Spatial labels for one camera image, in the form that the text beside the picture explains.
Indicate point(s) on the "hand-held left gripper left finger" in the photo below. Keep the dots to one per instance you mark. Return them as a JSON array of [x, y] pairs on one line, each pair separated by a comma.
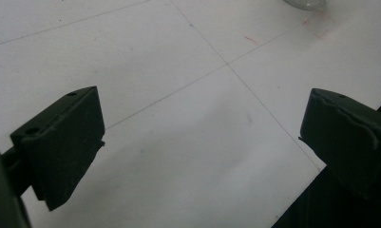
[[61, 139]]

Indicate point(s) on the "white table cover board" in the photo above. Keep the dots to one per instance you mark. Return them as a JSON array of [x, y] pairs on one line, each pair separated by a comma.
[[191, 133]]

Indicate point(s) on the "clear glass jar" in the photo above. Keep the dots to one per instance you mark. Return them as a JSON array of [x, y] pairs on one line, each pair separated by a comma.
[[305, 3]]

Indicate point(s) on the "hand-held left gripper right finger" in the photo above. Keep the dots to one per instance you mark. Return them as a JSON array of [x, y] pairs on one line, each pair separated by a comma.
[[346, 139]]

